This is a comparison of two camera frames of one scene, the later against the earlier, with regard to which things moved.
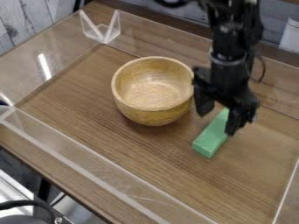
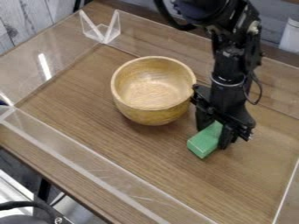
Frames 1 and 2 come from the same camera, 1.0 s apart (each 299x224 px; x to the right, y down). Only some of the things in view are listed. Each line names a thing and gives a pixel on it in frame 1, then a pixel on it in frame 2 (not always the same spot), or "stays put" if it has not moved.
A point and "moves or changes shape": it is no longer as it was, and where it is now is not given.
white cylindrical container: (290, 38) stays put
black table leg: (43, 190) stays put
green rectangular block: (212, 136) moves or changes shape
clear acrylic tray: (115, 99) stays put
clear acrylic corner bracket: (101, 32) stays put
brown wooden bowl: (152, 89) stays put
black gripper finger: (239, 116) to (228, 136)
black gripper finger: (204, 99) to (203, 118)
